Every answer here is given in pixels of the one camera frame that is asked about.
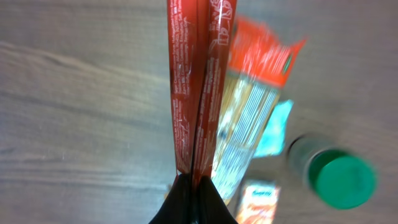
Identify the green lid jar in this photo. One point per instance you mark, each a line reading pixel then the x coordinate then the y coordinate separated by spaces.
pixel 332 172

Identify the long spaghetti pasta package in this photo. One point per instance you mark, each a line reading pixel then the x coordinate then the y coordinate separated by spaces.
pixel 259 66

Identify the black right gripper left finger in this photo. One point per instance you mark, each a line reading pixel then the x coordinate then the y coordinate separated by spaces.
pixel 176 207

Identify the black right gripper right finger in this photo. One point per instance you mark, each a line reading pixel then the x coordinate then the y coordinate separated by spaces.
pixel 211 207

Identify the red stick packet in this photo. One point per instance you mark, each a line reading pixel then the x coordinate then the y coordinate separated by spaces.
pixel 200 33

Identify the teal wet wipes pack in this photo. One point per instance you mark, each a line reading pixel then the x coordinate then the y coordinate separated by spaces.
pixel 273 138

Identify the orange kleenex tissue pack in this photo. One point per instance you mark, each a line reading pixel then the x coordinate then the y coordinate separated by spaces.
pixel 257 202

